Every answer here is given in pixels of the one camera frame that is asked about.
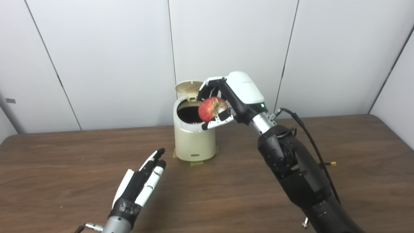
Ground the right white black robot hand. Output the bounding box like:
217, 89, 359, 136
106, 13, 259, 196
198, 71, 269, 131

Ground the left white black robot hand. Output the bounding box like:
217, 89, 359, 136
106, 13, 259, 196
110, 148, 167, 228

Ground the red apple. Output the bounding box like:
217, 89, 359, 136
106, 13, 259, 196
198, 96, 228, 123

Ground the round cream bin lid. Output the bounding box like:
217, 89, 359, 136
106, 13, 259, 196
175, 81, 204, 102

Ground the cream-colored bin body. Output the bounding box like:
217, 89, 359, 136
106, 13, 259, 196
173, 97, 216, 161

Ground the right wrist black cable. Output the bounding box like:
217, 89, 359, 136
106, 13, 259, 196
270, 108, 341, 204

